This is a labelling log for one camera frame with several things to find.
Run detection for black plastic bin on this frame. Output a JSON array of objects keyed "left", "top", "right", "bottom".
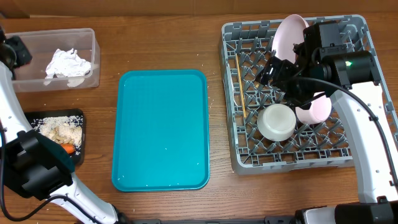
[{"left": 25, "top": 108, "right": 86, "bottom": 166}]

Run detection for white napkin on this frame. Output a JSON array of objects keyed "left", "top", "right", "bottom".
[{"left": 45, "top": 48, "right": 91, "bottom": 79}]

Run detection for white bowl with food scraps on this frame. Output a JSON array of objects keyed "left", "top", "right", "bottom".
[{"left": 257, "top": 104, "right": 296, "bottom": 141}]

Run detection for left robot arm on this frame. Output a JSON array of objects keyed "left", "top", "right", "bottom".
[{"left": 1, "top": 34, "right": 130, "bottom": 223}]

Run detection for orange carrot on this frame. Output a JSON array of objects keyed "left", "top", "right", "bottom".
[{"left": 61, "top": 144, "right": 76, "bottom": 154}]

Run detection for pink round plate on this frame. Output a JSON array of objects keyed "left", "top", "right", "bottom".
[{"left": 272, "top": 14, "right": 308, "bottom": 63}]

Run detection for clear plastic bin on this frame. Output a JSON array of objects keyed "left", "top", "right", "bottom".
[{"left": 6, "top": 28, "right": 101, "bottom": 92}]

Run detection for grey dishwasher rack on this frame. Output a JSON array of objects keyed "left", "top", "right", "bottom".
[{"left": 219, "top": 14, "right": 398, "bottom": 175}]

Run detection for spilled rice and scraps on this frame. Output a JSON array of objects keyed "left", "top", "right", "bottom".
[{"left": 32, "top": 116, "right": 83, "bottom": 147}]

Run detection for pink bowl with food scraps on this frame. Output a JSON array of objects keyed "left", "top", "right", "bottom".
[{"left": 295, "top": 95, "right": 332, "bottom": 124}]

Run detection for wooden chopstick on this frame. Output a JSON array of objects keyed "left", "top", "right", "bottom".
[{"left": 235, "top": 52, "right": 246, "bottom": 118}]

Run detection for teal serving tray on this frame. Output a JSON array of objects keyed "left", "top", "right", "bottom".
[{"left": 112, "top": 70, "right": 210, "bottom": 192}]

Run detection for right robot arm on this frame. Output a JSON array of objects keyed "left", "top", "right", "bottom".
[{"left": 256, "top": 21, "right": 397, "bottom": 223}]

